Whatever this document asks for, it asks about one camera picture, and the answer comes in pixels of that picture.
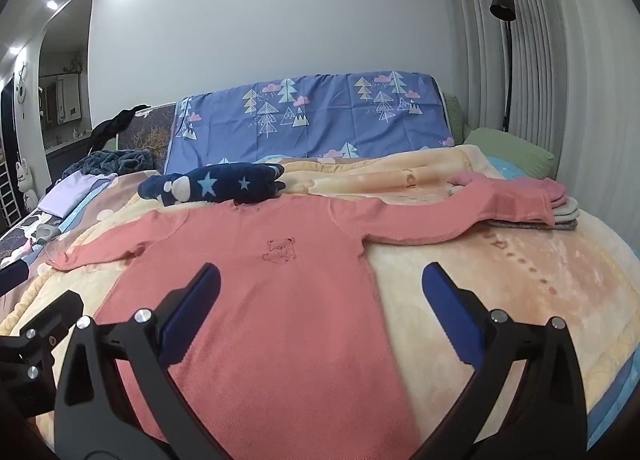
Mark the beige folded garment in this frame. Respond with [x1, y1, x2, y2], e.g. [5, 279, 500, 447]
[550, 197, 580, 222]

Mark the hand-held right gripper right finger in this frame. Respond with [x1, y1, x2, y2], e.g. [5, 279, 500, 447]
[421, 261, 588, 460]

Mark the navy star-print plush cloth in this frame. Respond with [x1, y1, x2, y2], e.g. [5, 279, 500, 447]
[137, 161, 287, 206]

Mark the lavender cloth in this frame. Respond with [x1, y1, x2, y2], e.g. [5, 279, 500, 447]
[39, 171, 119, 216]

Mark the white ladder rack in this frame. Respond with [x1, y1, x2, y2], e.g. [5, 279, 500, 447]
[0, 155, 22, 227]

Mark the black garment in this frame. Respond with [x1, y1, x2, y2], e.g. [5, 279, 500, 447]
[90, 104, 152, 154]

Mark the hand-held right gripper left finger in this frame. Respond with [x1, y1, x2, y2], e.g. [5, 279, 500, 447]
[52, 263, 236, 460]

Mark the pink folded garment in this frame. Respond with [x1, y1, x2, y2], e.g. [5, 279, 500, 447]
[450, 171, 569, 211]

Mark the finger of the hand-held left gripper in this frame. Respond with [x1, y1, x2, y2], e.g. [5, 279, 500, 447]
[0, 290, 85, 421]
[0, 260, 29, 297]

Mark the yellow fleece blanket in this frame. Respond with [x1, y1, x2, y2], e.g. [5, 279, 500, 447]
[0, 147, 640, 441]

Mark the black floor lamp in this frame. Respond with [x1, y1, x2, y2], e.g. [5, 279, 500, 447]
[489, 0, 519, 134]

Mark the green pillow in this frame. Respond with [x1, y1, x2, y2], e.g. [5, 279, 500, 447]
[462, 127, 557, 182]

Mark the green cushion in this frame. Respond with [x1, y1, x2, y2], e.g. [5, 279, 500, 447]
[442, 94, 469, 141]

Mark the blue tree-print sheet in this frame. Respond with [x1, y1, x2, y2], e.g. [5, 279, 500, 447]
[164, 71, 456, 176]

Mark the light blue cloth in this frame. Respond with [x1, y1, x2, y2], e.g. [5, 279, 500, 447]
[485, 155, 532, 181]

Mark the pink long-sleeve shirt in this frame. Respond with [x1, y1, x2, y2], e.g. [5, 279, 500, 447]
[50, 175, 556, 460]

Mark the white pleated curtain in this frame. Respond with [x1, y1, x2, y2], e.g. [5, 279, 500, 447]
[440, 0, 640, 261]

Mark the teal fuzzy blanket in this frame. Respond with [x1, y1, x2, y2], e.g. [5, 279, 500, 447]
[60, 149, 154, 179]

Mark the grey patterned folded garment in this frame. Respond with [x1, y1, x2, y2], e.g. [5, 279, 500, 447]
[487, 217, 579, 232]

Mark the white cat figure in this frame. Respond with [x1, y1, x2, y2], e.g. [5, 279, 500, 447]
[14, 160, 40, 209]

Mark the floral panel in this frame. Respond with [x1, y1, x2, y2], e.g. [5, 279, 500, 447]
[116, 103, 179, 174]

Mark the cow-print cloth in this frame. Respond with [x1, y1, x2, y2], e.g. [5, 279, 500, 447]
[0, 217, 57, 263]

